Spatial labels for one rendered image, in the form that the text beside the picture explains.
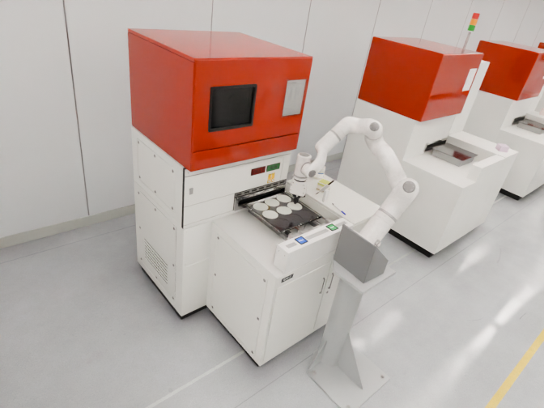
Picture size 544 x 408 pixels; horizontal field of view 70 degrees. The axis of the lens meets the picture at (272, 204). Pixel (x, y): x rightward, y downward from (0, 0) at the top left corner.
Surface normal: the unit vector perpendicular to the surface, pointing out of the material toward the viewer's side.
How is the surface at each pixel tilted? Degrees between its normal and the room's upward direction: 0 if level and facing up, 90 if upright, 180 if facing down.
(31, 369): 0
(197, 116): 90
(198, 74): 90
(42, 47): 90
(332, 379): 0
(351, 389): 0
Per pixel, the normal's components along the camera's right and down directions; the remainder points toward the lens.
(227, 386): 0.14, -0.85
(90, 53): 0.65, 0.47
